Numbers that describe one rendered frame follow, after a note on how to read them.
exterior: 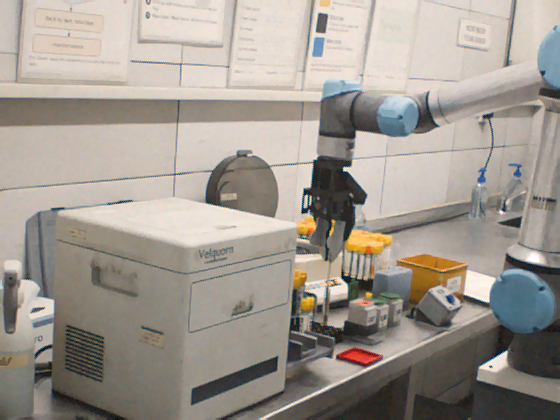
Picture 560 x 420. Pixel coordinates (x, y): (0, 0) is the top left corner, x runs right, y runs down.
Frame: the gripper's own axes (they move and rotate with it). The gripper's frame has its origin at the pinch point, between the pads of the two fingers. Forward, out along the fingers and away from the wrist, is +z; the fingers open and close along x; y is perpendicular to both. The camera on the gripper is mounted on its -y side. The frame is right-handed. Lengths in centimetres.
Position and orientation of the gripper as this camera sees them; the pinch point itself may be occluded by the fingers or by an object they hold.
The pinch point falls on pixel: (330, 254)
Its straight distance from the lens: 187.5
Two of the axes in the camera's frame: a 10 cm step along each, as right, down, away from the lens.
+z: -1.0, 9.7, 2.2
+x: 8.5, 2.0, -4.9
